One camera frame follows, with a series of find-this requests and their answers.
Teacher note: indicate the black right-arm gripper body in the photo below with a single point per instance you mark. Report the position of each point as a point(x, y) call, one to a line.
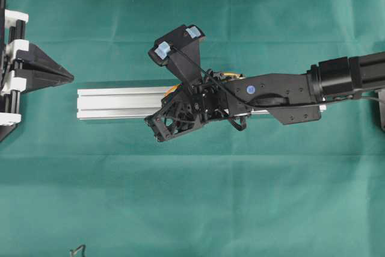
point(188, 109)

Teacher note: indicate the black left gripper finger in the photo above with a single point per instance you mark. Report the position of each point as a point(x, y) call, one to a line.
point(36, 80)
point(38, 59)

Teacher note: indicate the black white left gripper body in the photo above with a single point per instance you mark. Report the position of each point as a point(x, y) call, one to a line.
point(13, 25)

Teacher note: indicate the orange rubber band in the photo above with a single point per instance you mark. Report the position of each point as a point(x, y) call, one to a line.
point(223, 76)

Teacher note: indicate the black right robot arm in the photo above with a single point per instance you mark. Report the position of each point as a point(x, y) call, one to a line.
point(299, 98)

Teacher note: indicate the green table cloth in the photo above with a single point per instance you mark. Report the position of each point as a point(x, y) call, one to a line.
point(310, 189)

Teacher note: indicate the silver aluminium extrusion rail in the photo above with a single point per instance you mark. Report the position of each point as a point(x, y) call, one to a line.
point(119, 103)

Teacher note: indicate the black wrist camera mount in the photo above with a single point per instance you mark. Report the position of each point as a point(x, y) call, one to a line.
point(179, 52)

